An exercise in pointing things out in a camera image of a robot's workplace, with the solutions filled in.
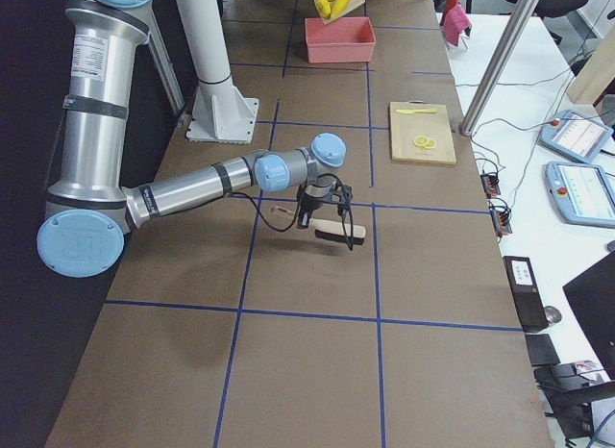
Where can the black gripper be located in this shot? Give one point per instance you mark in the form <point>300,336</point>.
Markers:
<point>309,205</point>

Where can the beige hand brush black bristles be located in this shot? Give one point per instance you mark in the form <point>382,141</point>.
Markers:
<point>327,229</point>

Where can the yellow toy potato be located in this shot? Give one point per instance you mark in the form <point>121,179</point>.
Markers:
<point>324,8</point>

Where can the beige plastic dustpan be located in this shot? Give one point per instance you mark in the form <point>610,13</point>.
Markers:
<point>353,5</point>

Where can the yellow toy corn cob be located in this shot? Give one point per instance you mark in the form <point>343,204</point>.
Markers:
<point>338,7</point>

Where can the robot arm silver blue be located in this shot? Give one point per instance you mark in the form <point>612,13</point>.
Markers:
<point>88,213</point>

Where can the pink plastic bin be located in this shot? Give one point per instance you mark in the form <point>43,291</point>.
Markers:
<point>345,40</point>

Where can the white pole with base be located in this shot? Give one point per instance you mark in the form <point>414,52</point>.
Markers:
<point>220,112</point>

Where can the wooden cutting board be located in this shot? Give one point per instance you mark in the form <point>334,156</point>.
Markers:
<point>405,128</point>

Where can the lemon slice front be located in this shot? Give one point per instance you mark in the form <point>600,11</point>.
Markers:
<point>419,141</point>

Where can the lemon slice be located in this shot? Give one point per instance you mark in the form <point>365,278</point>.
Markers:
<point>429,143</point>
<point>419,141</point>

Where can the lemon slice back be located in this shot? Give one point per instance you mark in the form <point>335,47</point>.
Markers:
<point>429,143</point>

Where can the yellow plastic knife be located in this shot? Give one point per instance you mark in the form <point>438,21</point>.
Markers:
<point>417,111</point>

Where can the far black orange adapter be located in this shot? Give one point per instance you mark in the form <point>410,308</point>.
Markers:
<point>490,184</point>

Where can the black orange adapter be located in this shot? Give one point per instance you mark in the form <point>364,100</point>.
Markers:
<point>490,184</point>
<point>500,216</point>

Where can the near black orange adapter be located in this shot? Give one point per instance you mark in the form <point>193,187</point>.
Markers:
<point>500,216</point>

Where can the pink cloth on stand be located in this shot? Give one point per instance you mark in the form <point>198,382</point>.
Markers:
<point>455,24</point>

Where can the black box with label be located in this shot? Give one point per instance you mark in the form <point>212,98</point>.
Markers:
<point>525,294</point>

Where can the black flat device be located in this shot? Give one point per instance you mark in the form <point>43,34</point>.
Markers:
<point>541,350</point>

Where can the near teach pendant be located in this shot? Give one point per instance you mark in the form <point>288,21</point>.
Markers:
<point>581,193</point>

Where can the teach pendant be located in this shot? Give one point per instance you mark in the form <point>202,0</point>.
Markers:
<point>581,193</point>
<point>575,136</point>

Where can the far teach pendant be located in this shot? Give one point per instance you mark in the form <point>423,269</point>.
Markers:
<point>575,136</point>

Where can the black monitor corner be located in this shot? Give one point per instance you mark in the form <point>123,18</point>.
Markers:
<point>591,298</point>

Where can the black office chair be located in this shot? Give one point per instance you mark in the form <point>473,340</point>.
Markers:
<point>554,9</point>

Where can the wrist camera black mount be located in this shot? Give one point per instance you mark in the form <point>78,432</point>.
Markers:
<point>342,196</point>

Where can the aluminium frame post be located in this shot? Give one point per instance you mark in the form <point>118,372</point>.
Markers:
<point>512,32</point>

